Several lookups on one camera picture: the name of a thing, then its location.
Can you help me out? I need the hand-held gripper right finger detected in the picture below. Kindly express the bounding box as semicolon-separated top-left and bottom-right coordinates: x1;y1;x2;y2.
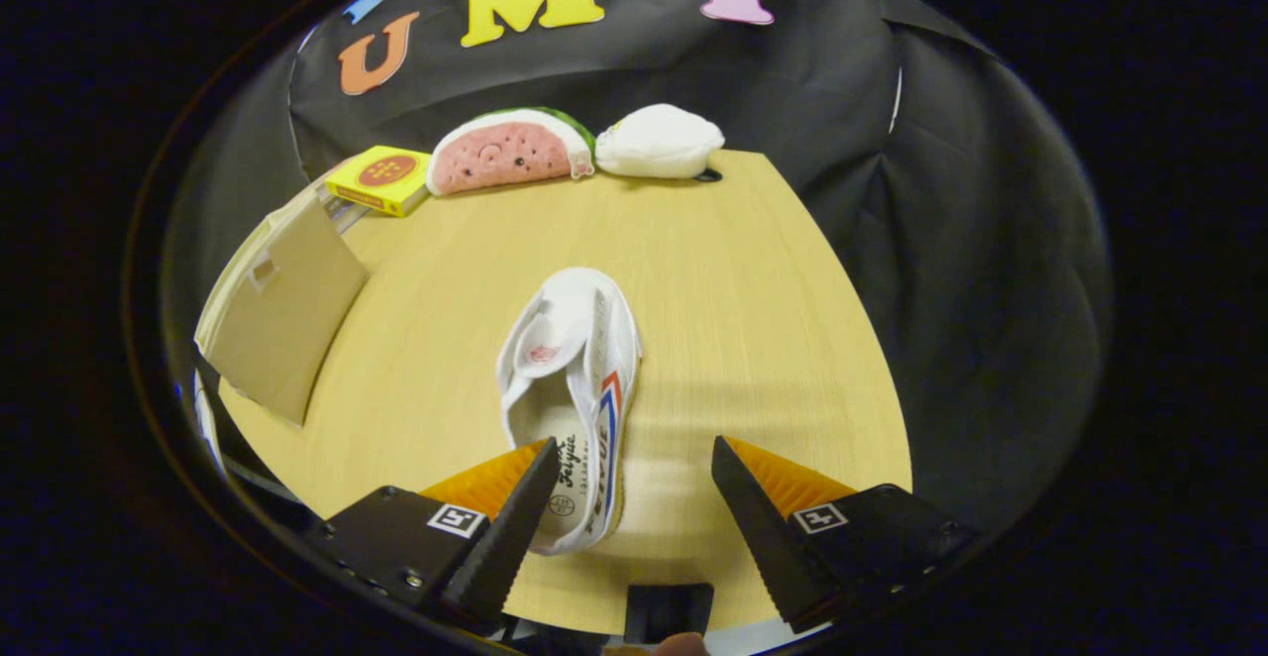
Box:
710;435;977;635

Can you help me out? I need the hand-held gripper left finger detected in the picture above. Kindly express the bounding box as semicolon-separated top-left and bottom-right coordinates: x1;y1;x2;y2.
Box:
302;436;561;627

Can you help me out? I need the white canvas shoe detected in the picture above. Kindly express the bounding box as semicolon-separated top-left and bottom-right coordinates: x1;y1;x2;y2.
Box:
495;267;645;558

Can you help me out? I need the beige storage box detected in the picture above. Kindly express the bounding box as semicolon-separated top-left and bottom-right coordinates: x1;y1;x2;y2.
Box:
194;185;370;429

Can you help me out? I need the blue and white book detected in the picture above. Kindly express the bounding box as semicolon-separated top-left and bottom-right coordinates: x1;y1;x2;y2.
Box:
319;190;370;236

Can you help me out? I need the yellow book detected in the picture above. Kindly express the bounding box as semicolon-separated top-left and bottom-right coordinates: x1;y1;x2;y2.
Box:
324;146;433;218

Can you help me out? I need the watermelon slice plush toy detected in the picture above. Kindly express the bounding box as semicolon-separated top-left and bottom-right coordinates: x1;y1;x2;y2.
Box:
426;106;597;197

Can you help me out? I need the white plush toy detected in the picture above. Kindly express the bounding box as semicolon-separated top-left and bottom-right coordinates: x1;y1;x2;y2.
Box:
594;103;726;181

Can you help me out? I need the black table bracket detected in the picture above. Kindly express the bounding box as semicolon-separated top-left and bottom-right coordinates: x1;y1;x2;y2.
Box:
622;582;716;647

